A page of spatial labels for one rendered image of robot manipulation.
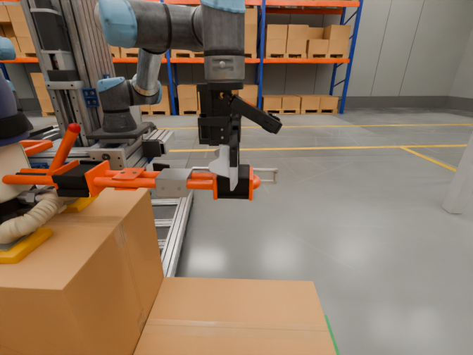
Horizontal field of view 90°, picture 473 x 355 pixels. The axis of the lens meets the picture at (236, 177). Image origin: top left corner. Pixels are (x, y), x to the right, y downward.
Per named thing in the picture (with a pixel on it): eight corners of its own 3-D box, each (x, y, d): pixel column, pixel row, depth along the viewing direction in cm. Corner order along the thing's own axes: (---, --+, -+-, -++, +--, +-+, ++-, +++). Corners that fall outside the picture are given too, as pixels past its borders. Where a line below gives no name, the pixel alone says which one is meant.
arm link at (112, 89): (101, 107, 113) (93, 76, 107) (131, 106, 119) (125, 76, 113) (102, 110, 103) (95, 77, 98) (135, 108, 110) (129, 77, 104)
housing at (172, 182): (156, 197, 52) (153, 179, 50) (166, 184, 58) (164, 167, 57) (187, 198, 52) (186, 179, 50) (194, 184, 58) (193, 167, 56)
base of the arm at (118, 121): (110, 126, 121) (106, 106, 117) (141, 125, 122) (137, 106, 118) (97, 133, 108) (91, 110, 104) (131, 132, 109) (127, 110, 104)
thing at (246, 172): (212, 199, 51) (212, 178, 49) (217, 184, 57) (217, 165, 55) (252, 201, 50) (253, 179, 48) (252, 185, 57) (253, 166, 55)
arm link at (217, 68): (245, 57, 47) (243, 55, 39) (245, 82, 49) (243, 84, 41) (207, 58, 47) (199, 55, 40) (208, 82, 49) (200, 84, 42)
